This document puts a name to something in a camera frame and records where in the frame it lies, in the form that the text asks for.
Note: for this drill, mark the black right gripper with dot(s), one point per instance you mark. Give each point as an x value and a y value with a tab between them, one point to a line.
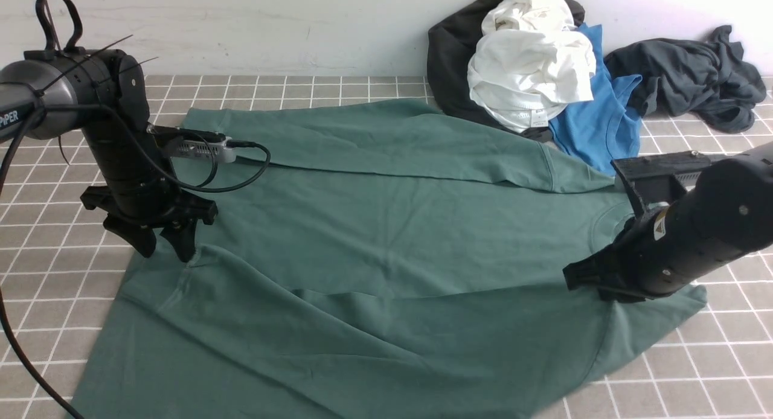
606	273

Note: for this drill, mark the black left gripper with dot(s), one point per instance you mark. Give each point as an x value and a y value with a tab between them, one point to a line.
132	213

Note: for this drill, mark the green long-sleeve shirt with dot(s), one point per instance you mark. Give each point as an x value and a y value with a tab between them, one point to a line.
393	262

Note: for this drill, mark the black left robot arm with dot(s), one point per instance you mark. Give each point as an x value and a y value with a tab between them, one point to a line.
104	96

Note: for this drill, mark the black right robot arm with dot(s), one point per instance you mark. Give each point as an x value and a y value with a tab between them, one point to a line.
693	213

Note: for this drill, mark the blue t-shirt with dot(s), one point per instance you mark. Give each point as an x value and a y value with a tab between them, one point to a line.
605	128

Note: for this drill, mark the white crumpled shirt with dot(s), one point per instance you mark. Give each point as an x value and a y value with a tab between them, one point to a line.
530	63

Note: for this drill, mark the dark grey crumpled garment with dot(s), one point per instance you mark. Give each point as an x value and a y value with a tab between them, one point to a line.
706	78

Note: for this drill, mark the black garment under pile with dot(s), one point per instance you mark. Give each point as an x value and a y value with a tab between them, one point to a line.
452	43

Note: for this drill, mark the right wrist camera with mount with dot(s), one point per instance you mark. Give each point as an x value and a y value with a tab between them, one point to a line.
656	179

